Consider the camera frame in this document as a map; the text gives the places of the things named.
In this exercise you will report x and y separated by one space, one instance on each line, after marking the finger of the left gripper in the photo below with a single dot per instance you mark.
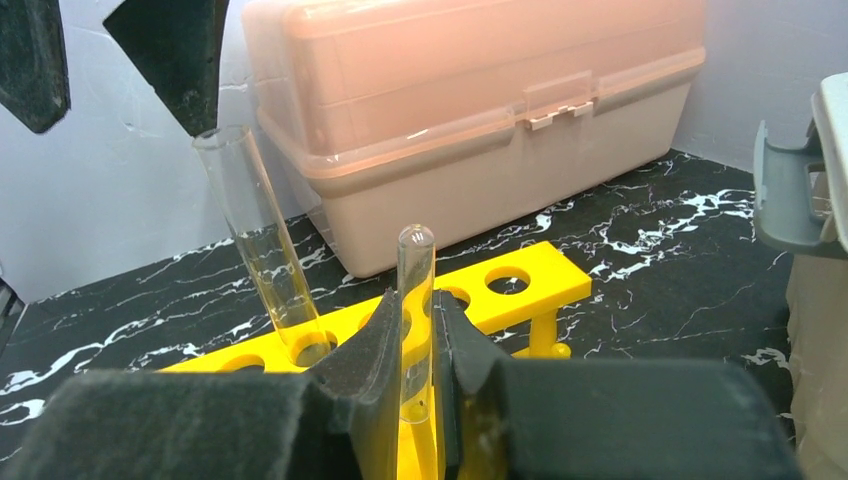
34 73
176 46

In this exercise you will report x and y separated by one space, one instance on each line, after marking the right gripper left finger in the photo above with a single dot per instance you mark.
337 420

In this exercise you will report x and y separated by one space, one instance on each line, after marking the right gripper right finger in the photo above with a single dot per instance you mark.
502 417

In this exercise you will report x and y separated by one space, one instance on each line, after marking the thin glass test tube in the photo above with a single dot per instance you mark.
415 285

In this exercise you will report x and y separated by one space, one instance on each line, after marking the pink plastic storage box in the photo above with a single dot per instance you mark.
462 115

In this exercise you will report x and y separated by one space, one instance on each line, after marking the beige plastic bin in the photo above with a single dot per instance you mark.
800 208

